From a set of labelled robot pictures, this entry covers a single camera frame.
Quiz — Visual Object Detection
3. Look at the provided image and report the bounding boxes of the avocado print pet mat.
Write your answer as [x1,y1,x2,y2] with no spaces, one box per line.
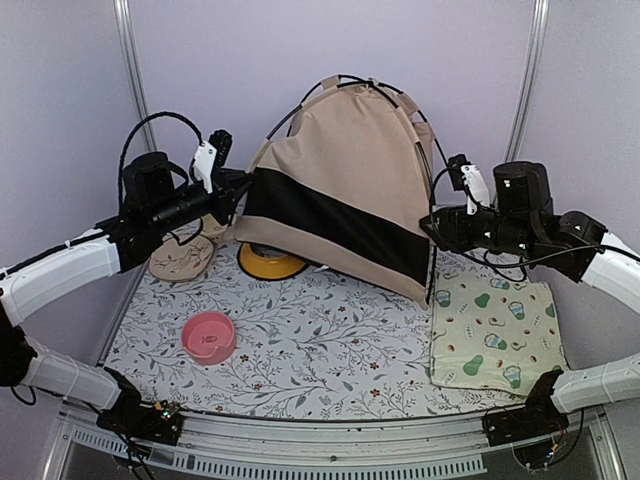
[431,263,568,397]

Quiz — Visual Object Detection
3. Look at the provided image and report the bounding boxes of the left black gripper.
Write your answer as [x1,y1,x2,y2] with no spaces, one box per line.
[149,167,257,234]

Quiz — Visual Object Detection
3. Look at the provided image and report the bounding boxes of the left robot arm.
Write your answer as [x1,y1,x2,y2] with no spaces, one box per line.
[1,146,251,434]

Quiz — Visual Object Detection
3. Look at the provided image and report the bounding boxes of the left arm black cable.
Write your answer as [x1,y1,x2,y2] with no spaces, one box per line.
[117,112,206,201]

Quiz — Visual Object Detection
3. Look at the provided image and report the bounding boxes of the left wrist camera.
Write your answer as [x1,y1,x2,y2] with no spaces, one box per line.
[189,129,233,194]

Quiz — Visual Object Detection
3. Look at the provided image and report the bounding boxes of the left aluminium frame post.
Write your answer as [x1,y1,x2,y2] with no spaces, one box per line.
[113,0,149,120]

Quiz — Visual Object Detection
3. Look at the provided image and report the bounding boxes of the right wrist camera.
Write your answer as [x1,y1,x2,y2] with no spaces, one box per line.
[447,154,491,215]

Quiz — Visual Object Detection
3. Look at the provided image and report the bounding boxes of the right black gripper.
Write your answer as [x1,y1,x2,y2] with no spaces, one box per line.
[420,204,536,258]

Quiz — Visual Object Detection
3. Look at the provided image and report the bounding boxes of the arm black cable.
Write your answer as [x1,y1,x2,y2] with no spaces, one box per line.
[117,112,206,201]
[429,167,640,284]

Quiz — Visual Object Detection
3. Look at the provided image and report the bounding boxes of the floral table cloth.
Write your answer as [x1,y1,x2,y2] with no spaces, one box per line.
[105,242,520,421]

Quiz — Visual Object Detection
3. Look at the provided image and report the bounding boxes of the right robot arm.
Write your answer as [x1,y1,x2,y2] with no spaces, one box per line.
[420,155,639,436]

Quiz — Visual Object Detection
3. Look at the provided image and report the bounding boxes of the aluminium frame post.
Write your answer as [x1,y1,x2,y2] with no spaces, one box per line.
[113,0,149,120]
[503,0,550,163]

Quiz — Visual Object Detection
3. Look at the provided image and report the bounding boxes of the beige pet tent fabric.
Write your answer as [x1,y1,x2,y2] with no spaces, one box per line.
[222,74,436,311]

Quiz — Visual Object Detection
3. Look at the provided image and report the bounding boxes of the black tent pole two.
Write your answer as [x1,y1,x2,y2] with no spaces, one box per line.
[377,82,447,166]

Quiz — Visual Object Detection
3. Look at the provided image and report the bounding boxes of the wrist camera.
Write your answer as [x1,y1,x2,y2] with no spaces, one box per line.
[447,154,491,215]
[189,129,233,194]

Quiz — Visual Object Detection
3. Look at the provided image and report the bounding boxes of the right aluminium frame post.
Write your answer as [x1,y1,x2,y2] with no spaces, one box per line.
[503,0,550,163]

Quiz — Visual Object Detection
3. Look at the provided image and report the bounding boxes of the beige leaf plate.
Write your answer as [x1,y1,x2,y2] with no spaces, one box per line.
[148,235,217,283]

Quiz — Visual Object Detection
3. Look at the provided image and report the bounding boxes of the yellow double bowl holder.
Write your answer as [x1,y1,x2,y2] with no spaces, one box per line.
[237,243,308,281]

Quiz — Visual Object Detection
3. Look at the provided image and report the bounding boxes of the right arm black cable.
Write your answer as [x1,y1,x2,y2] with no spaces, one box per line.
[429,167,640,284]

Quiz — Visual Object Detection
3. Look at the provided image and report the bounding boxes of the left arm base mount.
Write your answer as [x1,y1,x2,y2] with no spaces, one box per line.
[96,397,184,446]

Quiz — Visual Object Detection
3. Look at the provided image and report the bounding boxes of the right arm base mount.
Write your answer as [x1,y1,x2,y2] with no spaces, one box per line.
[481,406,569,446]

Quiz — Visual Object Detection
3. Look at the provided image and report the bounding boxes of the pink pet bowl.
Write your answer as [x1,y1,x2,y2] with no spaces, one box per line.
[181,311,236,366]

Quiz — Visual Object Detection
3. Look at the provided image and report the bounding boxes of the black tent pole one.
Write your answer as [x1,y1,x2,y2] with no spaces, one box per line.
[264,73,436,301]

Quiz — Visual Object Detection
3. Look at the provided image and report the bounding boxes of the cream cat-ear bowl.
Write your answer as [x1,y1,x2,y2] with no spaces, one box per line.
[201,214,229,239]

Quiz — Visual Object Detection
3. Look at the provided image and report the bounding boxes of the front aluminium rail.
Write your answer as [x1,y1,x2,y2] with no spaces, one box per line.
[43,402,631,479]

